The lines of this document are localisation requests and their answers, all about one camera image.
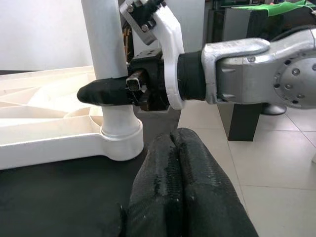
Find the white plastic table top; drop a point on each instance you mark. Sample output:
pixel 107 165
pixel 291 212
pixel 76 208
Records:
pixel 49 143

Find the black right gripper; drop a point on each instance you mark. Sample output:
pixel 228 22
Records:
pixel 153 81

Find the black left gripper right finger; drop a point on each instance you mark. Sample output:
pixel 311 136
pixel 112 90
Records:
pixel 209 197

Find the green cloth cover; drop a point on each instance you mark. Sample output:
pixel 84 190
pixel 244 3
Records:
pixel 284 7

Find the white plastic table leg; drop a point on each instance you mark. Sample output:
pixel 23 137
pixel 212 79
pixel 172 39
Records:
pixel 103 37

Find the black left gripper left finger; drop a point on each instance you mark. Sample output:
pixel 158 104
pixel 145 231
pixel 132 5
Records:
pixel 153 197

